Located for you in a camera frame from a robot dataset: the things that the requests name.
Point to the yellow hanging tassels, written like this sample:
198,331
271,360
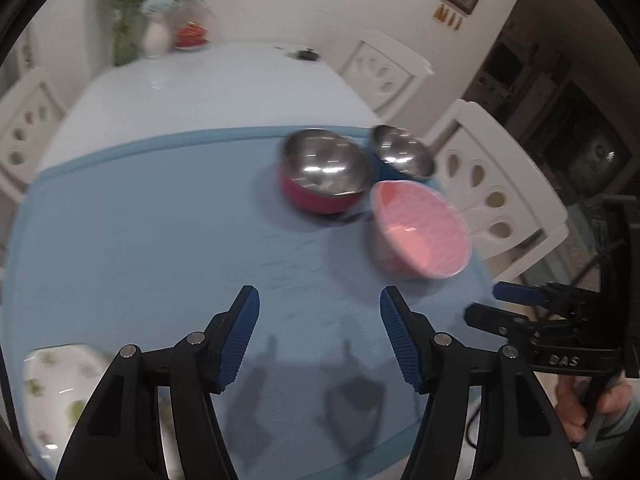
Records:
447,17

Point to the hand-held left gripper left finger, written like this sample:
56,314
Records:
237,340

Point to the person's right hand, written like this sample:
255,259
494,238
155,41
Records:
570,405

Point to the green flower plate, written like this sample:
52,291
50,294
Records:
55,395

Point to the white ceramic vase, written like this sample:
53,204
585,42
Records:
156,40

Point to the red rimmed saucer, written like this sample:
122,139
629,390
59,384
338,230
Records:
192,47

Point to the pink bowl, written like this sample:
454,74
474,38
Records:
420,230

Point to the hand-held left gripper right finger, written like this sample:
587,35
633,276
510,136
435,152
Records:
402,340

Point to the person's right forearm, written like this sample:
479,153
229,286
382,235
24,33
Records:
615,440

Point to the magenta steel bowl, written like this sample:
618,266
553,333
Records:
325,160

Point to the blue steel bowl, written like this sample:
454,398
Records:
400,147

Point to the light blue table mat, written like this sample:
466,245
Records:
150,240

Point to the white dining chair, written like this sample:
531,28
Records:
505,170
25,125
385,67

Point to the glass vase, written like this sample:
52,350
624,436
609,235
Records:
127,45

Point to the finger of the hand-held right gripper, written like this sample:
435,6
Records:
495,320
515,292

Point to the dark wooden cabinet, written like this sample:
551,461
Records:
575,130

